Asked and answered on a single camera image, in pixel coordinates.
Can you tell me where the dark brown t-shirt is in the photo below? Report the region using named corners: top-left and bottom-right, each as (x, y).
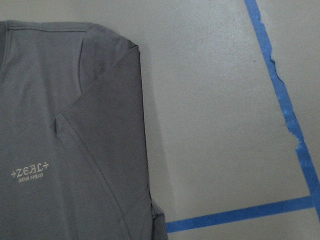
top-left (0, 20), bottom-right (168, 240)

